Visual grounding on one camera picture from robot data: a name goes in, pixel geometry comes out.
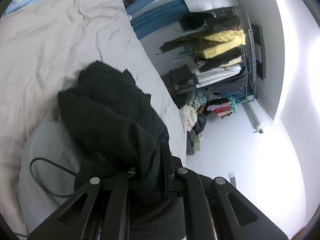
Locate black puffer jacket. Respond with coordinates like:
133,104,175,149
57,60,186,240

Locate pile of clothes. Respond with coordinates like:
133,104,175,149
178,89,208,155

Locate metal clothes rack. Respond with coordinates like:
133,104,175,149
234,7,266,102

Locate teal sock hanger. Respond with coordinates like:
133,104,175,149
228,96,247,114

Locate white hanging jacket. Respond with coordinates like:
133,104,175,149
194,64,241,88

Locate white air conditioner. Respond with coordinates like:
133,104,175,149
244,100,272,134

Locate dark grey hanging coat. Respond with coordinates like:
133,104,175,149
206,67,248,95

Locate black sweater with cuffs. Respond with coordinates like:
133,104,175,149
191,47,241,73

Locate brown patterned scarf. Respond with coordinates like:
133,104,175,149
159,30,219,59

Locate yellow fleece jacket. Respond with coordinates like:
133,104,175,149
203,29,246,59

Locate blue curtain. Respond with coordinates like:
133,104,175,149
131,0,189,40

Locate black hanging garment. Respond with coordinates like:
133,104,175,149
180,12,240,32

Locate blue chair back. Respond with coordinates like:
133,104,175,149
126,0,156,16

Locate grey bed cover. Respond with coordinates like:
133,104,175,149
1,0,186,234

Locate black cable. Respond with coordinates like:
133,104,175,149
29,157,81,198

